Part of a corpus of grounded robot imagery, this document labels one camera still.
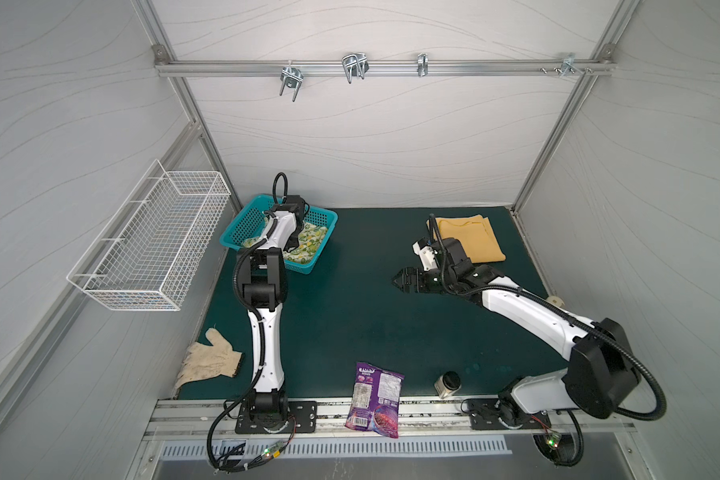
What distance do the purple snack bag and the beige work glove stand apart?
13.8 inches

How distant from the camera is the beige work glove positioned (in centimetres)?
81

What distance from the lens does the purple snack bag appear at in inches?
28.6
